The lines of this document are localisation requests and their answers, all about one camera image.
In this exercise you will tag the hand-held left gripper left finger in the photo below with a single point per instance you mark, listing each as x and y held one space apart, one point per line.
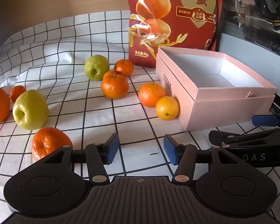
113 148

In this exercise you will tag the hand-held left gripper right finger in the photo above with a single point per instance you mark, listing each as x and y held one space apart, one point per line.
170 150

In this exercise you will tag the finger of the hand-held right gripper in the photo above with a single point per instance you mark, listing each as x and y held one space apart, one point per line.
247 138
264 120

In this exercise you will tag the pink cardboard box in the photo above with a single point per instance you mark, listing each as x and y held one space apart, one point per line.
224 105

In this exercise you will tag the yellow-orange citrus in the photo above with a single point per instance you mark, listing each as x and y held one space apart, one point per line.
166 108

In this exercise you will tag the small tangerine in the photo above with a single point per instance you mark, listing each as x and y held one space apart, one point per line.
17 92
108 74

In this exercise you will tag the green guava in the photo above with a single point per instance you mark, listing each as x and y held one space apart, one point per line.
96 67

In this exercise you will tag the green apple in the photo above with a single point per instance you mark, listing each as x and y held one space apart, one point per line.
30 109

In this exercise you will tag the white black-grid tablecloth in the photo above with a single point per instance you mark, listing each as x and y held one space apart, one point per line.
72 51

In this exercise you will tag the red printed snack bag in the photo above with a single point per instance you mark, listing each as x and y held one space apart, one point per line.
177 28

